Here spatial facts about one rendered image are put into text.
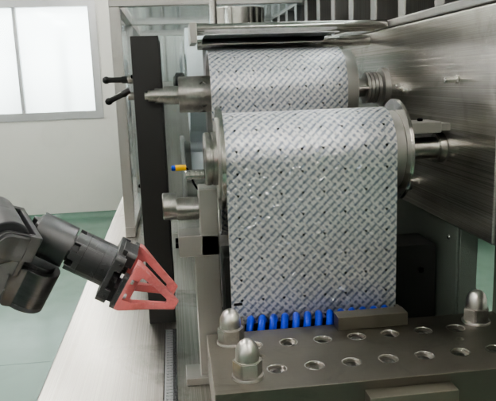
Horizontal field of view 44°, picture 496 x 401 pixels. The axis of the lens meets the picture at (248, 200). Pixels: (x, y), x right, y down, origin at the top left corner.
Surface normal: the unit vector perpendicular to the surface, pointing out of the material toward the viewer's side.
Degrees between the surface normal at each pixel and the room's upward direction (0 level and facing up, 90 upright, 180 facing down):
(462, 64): 90
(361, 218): 90
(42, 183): 90
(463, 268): 90
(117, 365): 0
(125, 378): 0
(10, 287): 111
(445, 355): 0
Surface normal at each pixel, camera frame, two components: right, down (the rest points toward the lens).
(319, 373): -0.04, -0.98
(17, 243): 0.55, 0.47
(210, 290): 0.12, 0.19
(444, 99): -0.99, 0.06
